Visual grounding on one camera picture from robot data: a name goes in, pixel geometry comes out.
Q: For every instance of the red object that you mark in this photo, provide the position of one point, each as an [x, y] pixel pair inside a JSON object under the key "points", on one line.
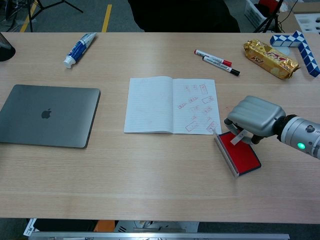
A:
{"points": [[267, 5]]}

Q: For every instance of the red cap whiteboard marker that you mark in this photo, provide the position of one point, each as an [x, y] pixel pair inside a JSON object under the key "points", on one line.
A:
{"points": [[210, 56]]}

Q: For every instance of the open white lined notebook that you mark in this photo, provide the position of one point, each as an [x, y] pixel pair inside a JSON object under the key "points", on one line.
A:
{"points": [[150, 105]]}

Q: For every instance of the white paper label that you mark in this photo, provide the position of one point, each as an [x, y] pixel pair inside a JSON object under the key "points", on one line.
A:
{"points": [[30, 227]]}

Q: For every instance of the cardboard box with white foam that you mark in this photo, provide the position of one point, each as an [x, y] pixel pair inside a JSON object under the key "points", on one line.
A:
{"points": [[310, 23]]}

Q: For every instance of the aluminium rail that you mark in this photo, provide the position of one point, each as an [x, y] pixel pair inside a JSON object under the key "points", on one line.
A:
{"points": [[160, 237]]}

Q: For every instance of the gold snack packet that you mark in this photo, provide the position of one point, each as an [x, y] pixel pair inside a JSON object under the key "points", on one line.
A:
{"points": [[270, 58]]}

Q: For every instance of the orange object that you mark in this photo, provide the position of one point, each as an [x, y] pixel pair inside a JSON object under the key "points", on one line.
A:
{"points": [[106, 226]]}

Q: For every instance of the red ink pad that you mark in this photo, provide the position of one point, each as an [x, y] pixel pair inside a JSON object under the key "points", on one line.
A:
{"points": [[245, 160]]}

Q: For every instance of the small red white stamp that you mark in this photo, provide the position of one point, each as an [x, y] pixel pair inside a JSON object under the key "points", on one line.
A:
{"points": [[237, 138]]}

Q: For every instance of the white round disc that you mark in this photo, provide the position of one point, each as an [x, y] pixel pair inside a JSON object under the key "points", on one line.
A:
{"points": [[285, 51]]}

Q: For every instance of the black rounded object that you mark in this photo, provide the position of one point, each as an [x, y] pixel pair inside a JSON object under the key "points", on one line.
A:
{"points": [[6, 53]]}

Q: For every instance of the blue white toothpaste tube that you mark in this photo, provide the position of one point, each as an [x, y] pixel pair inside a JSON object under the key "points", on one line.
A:
{"points": [[78, 48]]}

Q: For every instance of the black tripod stand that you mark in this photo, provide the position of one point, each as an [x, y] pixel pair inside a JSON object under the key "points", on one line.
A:
{"points": [[30, 15], [270, 18]]}

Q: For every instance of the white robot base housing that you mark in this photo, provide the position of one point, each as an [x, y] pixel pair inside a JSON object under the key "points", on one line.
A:
{"points": [[150, 226]]}

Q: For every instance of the grey closed laptop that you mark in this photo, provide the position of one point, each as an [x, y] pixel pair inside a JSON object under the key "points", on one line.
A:
{"points": [[45, 127]]}

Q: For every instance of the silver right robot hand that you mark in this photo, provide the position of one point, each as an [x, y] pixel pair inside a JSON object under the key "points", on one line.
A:
{"points": [[257, 115]]}

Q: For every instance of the black cap whiteboard marker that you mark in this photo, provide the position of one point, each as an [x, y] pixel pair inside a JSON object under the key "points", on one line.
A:
{"points": [[222, 67]]}

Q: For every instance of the blue white cube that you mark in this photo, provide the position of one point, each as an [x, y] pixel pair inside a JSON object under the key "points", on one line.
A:
{"points": [[305, 50]]}

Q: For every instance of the white plastic basket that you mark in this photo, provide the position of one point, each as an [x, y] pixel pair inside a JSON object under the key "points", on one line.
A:
{"points": [[255, 13]]}

